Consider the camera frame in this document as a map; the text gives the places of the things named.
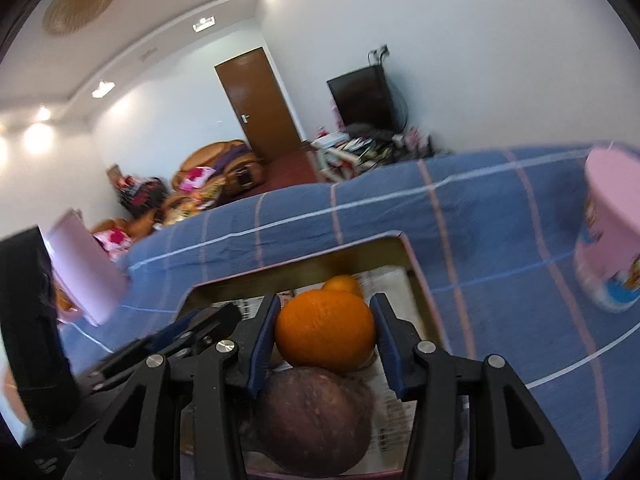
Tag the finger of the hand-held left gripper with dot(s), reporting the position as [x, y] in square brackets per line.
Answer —
[135, 362]
[180, 331]

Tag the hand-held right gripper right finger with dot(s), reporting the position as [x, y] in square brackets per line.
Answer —
[392, 352]

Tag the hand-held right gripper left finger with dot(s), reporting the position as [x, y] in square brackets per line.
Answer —
[260, 347]

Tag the pink tin box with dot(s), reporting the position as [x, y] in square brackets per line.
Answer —
[425, 305]

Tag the orange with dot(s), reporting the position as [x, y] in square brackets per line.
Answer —
[325, 330]
[342, 285]

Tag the dark purple sweet potato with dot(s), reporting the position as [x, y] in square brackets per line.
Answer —
[315, 420]

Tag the newspaper liner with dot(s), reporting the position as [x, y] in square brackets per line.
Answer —
[395, 410]

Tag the pink electric kettle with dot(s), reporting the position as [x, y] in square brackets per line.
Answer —
[85, 270]

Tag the brown leather sofa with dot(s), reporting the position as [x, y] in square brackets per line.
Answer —
[140, 225]

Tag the wooden coffee table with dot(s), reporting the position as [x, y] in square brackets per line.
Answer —
[190, 207]

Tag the blue plaid cloth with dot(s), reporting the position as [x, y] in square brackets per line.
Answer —
[500, 260]

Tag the red floral cushion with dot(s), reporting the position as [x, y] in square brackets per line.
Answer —
[197, 177]

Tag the brown leather armchair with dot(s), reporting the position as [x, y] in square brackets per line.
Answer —
[245, 175]

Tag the purple throw blanket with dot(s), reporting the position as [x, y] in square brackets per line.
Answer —
[232, 156]

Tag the white TV stand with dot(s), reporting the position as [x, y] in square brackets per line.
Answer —
[350, 155]

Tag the round ceiling spotlight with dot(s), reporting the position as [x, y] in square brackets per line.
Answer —
[44, 114]

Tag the brown wooden door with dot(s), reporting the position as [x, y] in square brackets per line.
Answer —
[260, 105]

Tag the square ceiling light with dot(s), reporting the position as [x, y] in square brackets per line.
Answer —
[204, 24]
[102, 89]

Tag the pink printed cup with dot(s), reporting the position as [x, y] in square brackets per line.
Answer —
[610, 230]

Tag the black television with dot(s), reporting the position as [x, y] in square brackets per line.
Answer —
[362, 100]

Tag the ceiling air vent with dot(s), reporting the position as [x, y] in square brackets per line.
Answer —
[149, 53]

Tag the gold ceiling medallion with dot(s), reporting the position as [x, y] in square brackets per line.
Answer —
[82, 2]

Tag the wall power socket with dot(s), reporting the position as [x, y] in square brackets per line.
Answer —
[379, 52]

